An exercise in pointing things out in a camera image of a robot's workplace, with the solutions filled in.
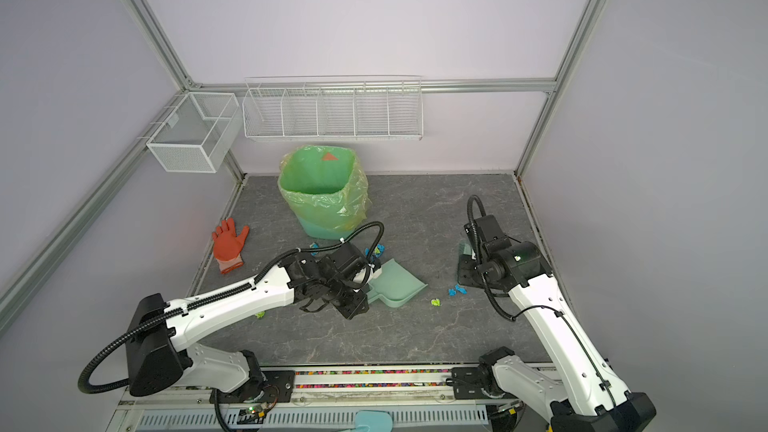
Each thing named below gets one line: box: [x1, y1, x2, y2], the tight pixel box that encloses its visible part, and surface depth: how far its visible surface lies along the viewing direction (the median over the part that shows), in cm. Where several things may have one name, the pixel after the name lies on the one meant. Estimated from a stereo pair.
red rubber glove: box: [212, 217, 251, 275], surface depth 103 cm
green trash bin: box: [278, 145, 360, 240], surface depth 93 cm
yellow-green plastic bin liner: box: [278, 145, 372, 233], surface depth 90 cm
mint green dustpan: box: [367, 258, 429, 308], surface depth 81 cm
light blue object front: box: [355, 410, 393, 432], surface depth 70 cm
